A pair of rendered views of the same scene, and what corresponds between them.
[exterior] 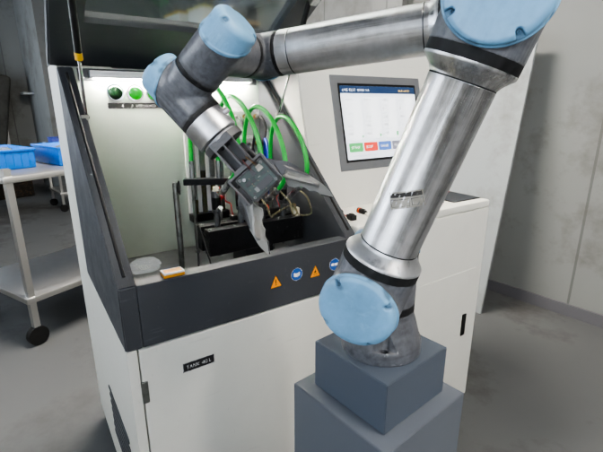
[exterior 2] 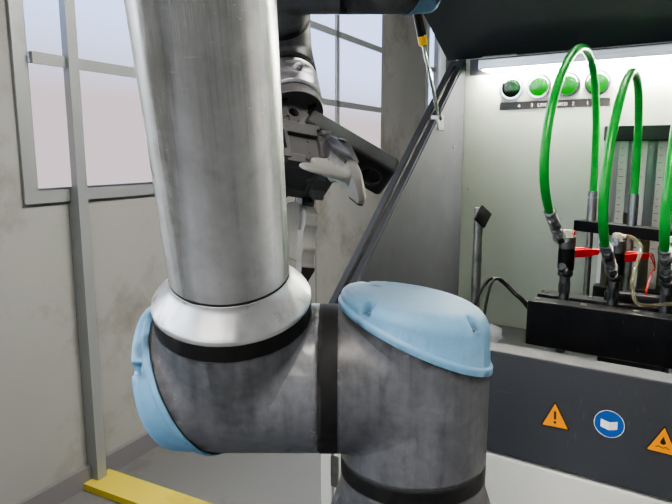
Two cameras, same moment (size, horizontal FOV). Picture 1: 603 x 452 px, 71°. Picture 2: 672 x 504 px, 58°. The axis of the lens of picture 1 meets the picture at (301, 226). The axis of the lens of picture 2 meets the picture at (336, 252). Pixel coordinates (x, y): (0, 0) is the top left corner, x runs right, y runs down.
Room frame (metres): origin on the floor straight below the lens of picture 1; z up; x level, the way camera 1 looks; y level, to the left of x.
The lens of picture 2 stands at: (0.48, -0.55, 1.24)
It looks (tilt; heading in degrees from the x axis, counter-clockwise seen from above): 9 degrees down; 68
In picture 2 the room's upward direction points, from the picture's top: straight up
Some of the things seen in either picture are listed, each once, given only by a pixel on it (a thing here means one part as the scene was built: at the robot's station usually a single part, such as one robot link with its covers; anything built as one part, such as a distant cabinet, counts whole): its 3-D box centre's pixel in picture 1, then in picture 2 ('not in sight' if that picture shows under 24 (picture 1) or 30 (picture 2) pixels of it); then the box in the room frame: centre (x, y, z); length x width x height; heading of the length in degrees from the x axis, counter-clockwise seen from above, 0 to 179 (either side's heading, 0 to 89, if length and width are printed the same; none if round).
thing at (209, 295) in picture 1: (254, 283); (520, 402); (1.06, 0.13, 0.87); 0.62 x 0.04 x 0.16; 124
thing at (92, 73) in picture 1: (178, 77); (608, 55); (1.48, 0.41, 1.43); 0.54 x 0.03 x 0.02; 124
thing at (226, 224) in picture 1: (252, 240); (634, 349); (1.33, 0.16, 0.91); 0.34 x 0.10 x 0.15; 124
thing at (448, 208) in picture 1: (407, 209); not in sight; (1.53, -0.40, 0.96); 0.70 x 0.22 x 0.03; 124
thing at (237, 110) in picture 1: (246, 142); not in sight; (1.61, 0.21, 1.20); 0.13 x 0.03 x 0.31; 124
